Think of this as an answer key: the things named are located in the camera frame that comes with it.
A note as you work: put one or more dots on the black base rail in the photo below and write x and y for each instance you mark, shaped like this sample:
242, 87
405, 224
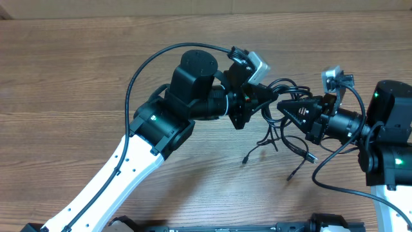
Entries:
318, 222

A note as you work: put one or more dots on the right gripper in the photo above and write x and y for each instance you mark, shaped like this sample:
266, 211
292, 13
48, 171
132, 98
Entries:
317, 112

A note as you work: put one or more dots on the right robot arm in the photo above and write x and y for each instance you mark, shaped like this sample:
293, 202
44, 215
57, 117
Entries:
381, 132

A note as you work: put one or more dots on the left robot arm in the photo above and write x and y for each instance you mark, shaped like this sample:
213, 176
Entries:
198, 91

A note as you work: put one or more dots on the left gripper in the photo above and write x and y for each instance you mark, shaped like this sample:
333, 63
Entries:
246, 102

